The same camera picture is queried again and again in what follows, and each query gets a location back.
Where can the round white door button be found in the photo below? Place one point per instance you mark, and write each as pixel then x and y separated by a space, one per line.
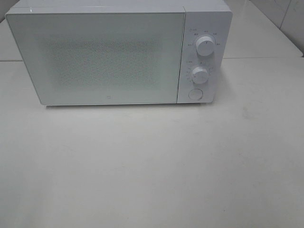
pixel 195 94

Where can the white microwave knob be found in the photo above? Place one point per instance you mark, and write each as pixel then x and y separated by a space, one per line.
pixel 199 75
pixel 205 45

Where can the white microwave door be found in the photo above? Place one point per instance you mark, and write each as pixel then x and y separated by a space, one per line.
pixel 91 59

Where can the white microwave oven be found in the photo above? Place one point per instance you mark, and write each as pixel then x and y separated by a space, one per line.
pixel 201 17

